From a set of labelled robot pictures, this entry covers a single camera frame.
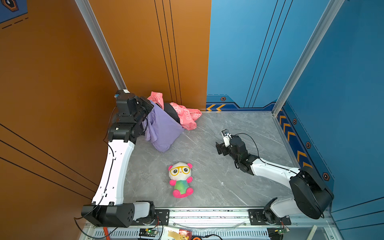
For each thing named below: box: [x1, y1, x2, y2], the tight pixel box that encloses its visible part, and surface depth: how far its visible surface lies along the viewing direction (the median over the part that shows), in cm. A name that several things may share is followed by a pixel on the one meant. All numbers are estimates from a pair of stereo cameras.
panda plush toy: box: [168, 162, 194, 199], surface depth 82 cm
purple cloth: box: [142, 100, 185, 153], surface depth 81 cm
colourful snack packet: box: [161, 227, 193, 240], surface depth 67 cm
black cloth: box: [164, 102, 181, 124], surface depth 91 cm
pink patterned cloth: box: [147, 91, 202, 131], surface depth 93 cm
